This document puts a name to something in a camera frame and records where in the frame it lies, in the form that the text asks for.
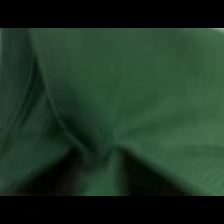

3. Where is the dark green T-shirt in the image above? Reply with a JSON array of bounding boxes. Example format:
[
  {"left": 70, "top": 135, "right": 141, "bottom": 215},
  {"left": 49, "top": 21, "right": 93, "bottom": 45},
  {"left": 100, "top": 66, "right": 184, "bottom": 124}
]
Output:
[{"left": 0, "top": 28, "right": 224, "bottom": 197}]

